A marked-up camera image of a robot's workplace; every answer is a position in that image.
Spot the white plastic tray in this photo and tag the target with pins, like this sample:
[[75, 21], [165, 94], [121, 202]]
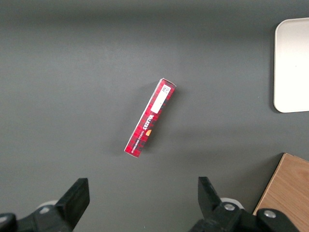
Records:
[[292, 65]]

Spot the brown wooden board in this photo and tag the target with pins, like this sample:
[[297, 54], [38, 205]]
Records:
[[287, 191]]

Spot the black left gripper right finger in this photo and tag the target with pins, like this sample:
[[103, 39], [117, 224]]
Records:
[[217, 210]]

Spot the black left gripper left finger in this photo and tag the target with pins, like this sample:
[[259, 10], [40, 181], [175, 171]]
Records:
[[68, 207]]

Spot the red tartan shortbread box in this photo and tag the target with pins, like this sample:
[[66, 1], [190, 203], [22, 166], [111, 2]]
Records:
[[150, 117]]

